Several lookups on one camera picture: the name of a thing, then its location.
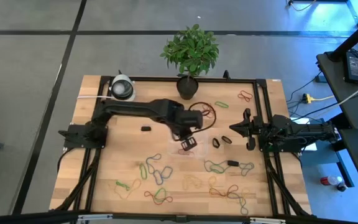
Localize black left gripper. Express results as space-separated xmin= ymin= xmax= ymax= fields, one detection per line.
xmin=171 ymin=109 xmax=204 ymax=152

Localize beige floor cable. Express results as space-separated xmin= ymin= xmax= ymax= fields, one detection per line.
xmin=287 ymin=0 xmax=318 ymax=12

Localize black desk leg frame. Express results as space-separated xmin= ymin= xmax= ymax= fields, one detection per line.
xmin=300 ymin=111 xmax=356 ymax=187

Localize white paper sheet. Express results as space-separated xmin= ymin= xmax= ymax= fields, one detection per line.
xmin=290 ymin=117 xmax=318 ymax=152

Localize black floor cable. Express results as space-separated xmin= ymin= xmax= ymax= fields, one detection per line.
xmin=286 ymin=72 xmax=323 ymax=103

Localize green plant in black pot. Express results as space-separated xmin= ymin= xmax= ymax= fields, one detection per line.
xmin=159 ymin=24 xmax=220 ymax=101

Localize blue rubber band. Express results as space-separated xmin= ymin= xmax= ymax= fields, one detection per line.
xmin=227 ymin=185 xmax=250 ymax=216
xmin=145 ymin=152 xmax=163 ymax=175
xmin=152 ymin=169 xmax=164 ymax=187
xmin=160 ymin=166 xmax=174 ymax=180

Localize yellow power plug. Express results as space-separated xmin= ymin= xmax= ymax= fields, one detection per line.
xmin=302 ymin=93 xmax=335 ymax=104

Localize plastic bottle with red label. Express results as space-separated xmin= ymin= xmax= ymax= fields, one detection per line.
xmin=320 ymin=175 xmax=347 ymax=192

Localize black crossbeam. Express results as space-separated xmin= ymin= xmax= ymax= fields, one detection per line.
xmin=0 ymin=208 xmax=358 ymax=224

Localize black power adapter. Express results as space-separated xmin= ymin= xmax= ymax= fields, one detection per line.
xmin=344 ymin=51 xmax=358 ymax=85

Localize black diagonal pole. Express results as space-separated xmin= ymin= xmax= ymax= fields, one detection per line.
xmin=326 ymin=12 xmax=358 ymax=62

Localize clear plastic bin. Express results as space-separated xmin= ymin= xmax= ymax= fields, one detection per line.
xmin=168 ymin=129 xmax=208 ymax=159

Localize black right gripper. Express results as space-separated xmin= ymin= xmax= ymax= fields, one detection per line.
xmin=229 ymin=108 xmax=262 ymax=152

